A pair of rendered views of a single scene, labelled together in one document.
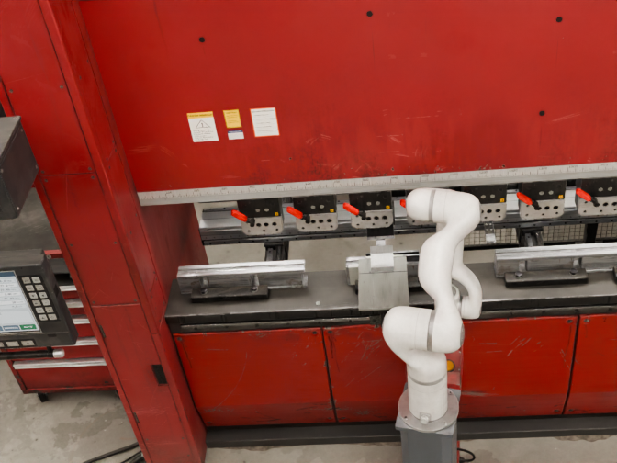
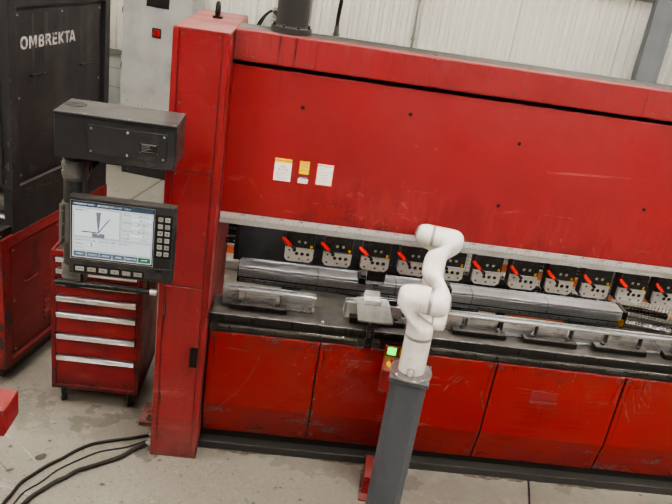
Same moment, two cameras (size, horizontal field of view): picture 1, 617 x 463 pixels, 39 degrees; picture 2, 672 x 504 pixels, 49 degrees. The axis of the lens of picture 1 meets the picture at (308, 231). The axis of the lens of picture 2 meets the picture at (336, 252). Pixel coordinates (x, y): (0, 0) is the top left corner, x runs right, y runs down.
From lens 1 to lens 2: 1.37 m
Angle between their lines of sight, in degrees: 21
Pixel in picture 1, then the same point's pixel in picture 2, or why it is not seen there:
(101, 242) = (194, 231)
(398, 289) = (385, 315)
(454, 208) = (448, 235)
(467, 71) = (459, 166)
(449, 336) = (444, 301)
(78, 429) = (91, 421)
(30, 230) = not seen: hidden behind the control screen
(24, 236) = not seen: hidden behind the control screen
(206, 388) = (217, 384)
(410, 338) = (418, 300)
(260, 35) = (340, 113)
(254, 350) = (266, 355)
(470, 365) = not seen: hidden behind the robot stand
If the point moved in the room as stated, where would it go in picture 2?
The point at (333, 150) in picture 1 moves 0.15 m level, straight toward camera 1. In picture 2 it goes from (363, 205) to (367, 215)
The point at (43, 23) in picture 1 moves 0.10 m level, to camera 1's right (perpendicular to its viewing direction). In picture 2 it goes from (220, 60) to (243, 63)
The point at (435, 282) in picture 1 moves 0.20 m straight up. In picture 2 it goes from (435, 272) to (444, 229)
